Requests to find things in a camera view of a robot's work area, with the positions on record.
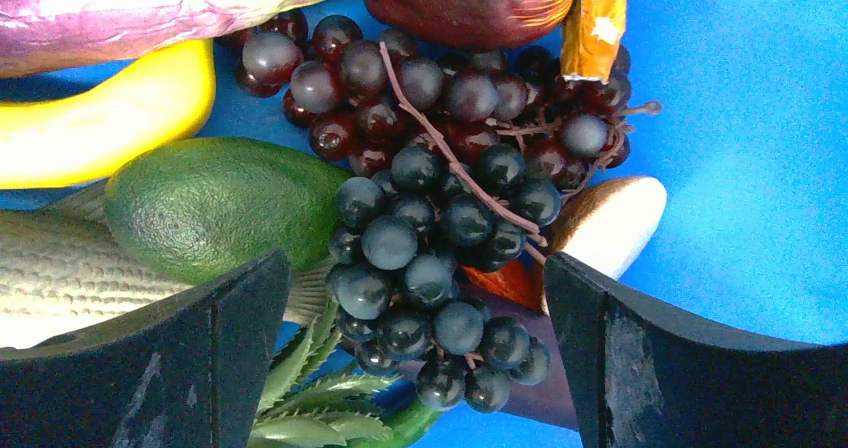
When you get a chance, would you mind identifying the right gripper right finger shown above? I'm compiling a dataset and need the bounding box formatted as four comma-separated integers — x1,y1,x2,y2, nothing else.
543,253,847,447

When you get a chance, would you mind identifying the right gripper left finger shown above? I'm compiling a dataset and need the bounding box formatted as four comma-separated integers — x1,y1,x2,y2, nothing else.
1,251,292,447

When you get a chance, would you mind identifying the dark grape bunch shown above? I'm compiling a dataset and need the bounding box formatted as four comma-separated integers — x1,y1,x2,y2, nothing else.
326,145,531,413

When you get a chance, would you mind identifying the orange toy pineapple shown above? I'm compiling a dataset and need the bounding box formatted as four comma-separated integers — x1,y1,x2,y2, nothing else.
248,299,405,448

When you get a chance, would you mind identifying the red chili pepper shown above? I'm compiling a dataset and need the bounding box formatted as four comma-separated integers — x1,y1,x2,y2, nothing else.
461,260,549,315

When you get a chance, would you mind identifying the cut brown white mushroom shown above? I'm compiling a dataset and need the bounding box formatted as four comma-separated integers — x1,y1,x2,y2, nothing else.
547,176,667,280

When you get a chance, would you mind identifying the grey toy fish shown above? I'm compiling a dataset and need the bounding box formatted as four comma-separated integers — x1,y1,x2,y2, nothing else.
1,185,330,348

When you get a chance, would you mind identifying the green avocado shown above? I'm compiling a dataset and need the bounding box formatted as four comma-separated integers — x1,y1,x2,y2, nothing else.
104,137,350,284

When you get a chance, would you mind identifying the single yellow banana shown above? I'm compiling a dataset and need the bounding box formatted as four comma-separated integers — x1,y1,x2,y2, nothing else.
1,39,217,189

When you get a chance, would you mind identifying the red grape bunch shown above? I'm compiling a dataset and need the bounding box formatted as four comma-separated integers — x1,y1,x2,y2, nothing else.
220,9,660,192

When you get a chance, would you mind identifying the blue plastic bin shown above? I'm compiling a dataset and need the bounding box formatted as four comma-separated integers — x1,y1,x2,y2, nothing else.
0,0,848,448

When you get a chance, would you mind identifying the orange wrapped snack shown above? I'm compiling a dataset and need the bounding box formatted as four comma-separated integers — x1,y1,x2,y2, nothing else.
560,0,627,83

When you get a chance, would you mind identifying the dark red fruit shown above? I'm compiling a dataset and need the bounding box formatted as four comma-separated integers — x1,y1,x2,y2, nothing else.
364,0,573,52

